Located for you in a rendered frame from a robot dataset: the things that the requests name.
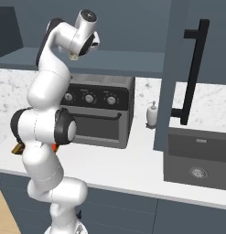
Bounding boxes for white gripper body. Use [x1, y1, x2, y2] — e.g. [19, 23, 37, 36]
[92, 30, 102, 46]

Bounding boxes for blue-grey cabinet door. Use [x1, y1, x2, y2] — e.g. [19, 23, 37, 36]
[153, 0, 178, 152]
[0, 5, 25, 59]

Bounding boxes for brown tray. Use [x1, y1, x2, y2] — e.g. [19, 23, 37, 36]
[11, 143, 26, 155]

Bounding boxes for black toaster oven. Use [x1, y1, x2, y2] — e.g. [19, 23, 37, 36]
[59, 72, 136, 150]

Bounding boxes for white soap dispenser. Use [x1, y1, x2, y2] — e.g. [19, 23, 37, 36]
[145, 101, 159, 130]

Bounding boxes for grey sink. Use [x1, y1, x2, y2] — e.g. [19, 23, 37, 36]
[163, 123, 226, 192]

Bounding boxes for blue-grey base cabinets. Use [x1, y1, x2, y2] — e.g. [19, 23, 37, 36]
[0, 171, 226, 234]

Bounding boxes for blue-grey wall cabinet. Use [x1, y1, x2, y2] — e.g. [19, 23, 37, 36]
[0, 0, 172, 79]
[170, 0, 226, 87]

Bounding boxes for black toaster oven handle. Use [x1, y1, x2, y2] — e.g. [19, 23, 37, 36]
[68, 112, 123, 122]

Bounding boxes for black cabinet door handle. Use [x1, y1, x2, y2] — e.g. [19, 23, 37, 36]
[171, 18, 210, 126]

